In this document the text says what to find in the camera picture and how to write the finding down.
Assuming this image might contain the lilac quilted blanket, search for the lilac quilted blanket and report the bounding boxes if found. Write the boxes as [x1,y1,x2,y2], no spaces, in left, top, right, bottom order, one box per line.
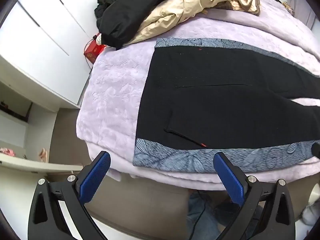
[76,0,320,190]

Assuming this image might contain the beige coat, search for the beige coat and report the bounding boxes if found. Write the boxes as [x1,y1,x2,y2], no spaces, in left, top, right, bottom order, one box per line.
[125,0,240,45]

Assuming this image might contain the red box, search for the red box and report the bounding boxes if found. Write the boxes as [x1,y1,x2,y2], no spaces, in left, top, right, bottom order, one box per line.
[84,34,108,64]

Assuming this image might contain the black cable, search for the black cable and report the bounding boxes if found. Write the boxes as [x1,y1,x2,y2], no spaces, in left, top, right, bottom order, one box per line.
[190,190,208,240]

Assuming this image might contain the white wardrobe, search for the white wardrobe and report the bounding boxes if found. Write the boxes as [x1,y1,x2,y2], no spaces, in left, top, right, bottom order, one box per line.
[0,0,113,109]

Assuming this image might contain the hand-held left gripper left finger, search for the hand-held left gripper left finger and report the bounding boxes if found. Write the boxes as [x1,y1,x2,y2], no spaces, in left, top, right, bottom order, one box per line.
[27,151,111,240]

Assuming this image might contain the white shoe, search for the white shoe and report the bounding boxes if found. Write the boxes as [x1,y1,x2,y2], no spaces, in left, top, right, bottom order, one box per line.
[301,200,320,227]

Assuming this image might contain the white desk shelf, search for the white desk shelf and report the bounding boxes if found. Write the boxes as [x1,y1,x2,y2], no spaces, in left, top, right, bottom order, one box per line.
[0,80,83,180]

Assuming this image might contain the black pants with grey trim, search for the black pants with grey trim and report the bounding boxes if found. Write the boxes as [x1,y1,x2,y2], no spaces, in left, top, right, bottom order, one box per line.
[132,38,320,174]

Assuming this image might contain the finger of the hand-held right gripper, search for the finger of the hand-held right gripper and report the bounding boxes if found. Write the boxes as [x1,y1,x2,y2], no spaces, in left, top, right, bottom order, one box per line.
[311,141,320,159]

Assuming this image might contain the pink slipper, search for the pink slipper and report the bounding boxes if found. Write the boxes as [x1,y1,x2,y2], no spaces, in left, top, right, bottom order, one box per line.
[38,148,49,162]

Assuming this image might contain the black jacket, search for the black jacket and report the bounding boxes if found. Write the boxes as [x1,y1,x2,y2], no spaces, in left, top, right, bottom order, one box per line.
[94,0,200,50]

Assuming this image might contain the brown patterned cloth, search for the brown patterned cloth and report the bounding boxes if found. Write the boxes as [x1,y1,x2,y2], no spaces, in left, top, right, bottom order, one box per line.
[212,0,262,17]

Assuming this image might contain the person's blue jeans leg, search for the person's blue jeans leg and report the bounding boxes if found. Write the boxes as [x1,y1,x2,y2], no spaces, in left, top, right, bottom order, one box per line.
[186,190,250,240]

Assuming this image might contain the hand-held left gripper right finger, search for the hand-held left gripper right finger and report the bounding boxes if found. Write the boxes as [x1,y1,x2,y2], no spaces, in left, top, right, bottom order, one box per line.
[213,151,296,240]

